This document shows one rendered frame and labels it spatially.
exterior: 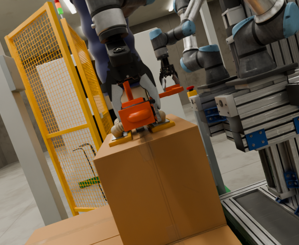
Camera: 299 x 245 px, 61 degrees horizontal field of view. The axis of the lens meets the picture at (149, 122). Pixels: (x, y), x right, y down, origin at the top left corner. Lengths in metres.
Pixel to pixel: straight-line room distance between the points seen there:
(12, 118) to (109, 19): 1.94
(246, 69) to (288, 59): 0.34
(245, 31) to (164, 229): 0.85
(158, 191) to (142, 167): 0.11
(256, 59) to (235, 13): 0.38
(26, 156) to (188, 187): 1.75
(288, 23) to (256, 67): 0.20
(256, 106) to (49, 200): 1.95
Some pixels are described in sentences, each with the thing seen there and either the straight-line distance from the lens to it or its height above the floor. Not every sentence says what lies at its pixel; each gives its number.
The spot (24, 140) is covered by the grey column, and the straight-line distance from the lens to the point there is 2.45.
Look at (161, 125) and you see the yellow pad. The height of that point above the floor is 0.96.
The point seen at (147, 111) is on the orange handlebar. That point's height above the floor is 1.07.
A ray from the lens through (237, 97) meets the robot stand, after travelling 1.12.
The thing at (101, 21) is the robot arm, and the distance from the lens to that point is 0.63.
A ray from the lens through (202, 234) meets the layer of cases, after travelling 1.07.
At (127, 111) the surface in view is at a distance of 0.58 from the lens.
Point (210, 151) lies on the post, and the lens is 2.28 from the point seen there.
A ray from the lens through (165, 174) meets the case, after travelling 0.96.
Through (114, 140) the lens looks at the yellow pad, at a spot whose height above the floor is 0.96.
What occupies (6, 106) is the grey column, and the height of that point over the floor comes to 1.37.
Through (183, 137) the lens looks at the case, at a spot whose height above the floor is 0.92.
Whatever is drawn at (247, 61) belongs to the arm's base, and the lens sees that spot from 1.18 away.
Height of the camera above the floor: 1.12
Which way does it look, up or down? 7 degrees down
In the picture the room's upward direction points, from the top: 18 degrees counter-clockwise
